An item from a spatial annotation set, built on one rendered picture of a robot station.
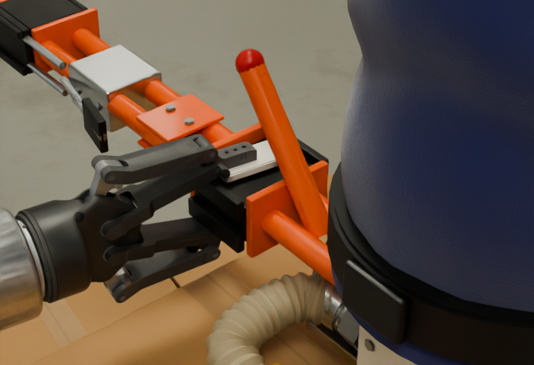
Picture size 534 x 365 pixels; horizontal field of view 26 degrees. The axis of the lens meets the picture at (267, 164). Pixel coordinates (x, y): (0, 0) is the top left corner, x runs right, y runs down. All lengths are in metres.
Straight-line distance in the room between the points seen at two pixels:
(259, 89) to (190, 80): 2.53
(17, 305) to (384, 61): 0.37
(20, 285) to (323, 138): 2.35
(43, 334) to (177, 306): 0.78
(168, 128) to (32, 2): 0.26
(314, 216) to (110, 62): 0.30
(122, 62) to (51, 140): 2.11
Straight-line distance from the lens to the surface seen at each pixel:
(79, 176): 3.06
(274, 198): 0.92
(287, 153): 0.90
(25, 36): 1.17
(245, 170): 0.94
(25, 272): 0.87
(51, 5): 1.21
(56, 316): 1.84
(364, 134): 0.66
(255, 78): 0.90
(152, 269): 0.96
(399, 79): 0.63
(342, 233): 0.71
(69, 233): 0.88
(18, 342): 1.81
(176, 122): 1.02
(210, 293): 1.06
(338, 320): 0.92
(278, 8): 3.82
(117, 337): 1.02
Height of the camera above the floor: 1.77
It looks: 35 degrees down
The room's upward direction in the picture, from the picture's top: straight up
